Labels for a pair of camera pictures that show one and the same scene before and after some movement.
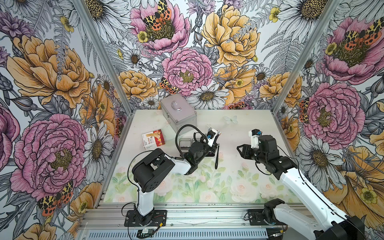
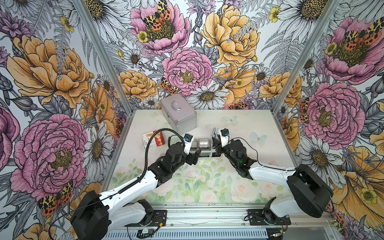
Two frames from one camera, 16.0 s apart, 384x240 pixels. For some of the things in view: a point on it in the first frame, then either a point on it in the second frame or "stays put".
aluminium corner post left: x=105 y=50 stays put
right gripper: x=246 y=150 to x=218 y=146
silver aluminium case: x=177 y=111 stays put
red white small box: x=153 y=139 stays put
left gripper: x=214 y=148 to x=192 y=158
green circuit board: x=145 y=233 stays put
